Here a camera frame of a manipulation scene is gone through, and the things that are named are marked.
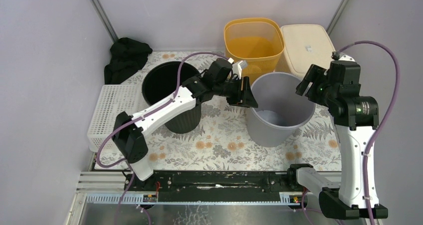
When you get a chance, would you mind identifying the grey bucket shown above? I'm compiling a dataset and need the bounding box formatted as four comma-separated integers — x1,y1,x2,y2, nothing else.
246,72,316,147

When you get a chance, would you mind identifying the cream large container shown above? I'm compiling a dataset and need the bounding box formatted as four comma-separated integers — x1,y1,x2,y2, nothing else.
274,24,335,79

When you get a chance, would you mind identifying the yellow plastic waste basket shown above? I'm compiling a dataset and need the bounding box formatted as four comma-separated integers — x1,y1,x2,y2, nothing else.
223,17,285,84

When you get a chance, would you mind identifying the black round bucket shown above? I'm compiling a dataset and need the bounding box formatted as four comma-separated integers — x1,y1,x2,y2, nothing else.
142,61,201,134

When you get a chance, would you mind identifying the white perforated basket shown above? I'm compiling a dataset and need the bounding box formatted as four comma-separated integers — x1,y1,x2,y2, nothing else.
87,84,142,152

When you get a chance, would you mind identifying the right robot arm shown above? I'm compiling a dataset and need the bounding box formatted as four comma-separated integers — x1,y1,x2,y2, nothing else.
286,60,388,220

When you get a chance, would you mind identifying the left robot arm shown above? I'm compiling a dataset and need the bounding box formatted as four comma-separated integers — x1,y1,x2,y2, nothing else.
111,58,258,191

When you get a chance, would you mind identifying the floral patterned table mat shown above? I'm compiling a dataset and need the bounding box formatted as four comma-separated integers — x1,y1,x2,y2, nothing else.
96,51,346,172

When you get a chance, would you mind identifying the black crumpled cloth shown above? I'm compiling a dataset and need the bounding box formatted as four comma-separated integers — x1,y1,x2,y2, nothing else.
104,37,153,85

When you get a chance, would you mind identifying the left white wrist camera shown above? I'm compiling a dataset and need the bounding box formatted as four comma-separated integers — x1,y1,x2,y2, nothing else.
228,58,247,79

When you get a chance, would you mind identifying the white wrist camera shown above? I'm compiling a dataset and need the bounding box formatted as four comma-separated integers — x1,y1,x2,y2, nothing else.
331,51,356,64
228,58,247,79

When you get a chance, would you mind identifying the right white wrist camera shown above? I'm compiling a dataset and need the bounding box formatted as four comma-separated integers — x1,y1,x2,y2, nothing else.
331,51,356,64

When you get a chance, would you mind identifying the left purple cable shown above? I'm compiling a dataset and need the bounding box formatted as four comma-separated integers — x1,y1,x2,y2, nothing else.
96,52,232,225

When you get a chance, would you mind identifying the purple cable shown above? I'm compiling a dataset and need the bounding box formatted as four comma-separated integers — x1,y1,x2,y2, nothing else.
96,52,232,225
297,40,401,225

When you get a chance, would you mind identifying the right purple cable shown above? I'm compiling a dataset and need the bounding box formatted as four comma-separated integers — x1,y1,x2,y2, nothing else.
297,40,401,225

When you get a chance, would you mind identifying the aluminium frame rail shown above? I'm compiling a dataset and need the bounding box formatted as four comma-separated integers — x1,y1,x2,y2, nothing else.
64,171,384,225

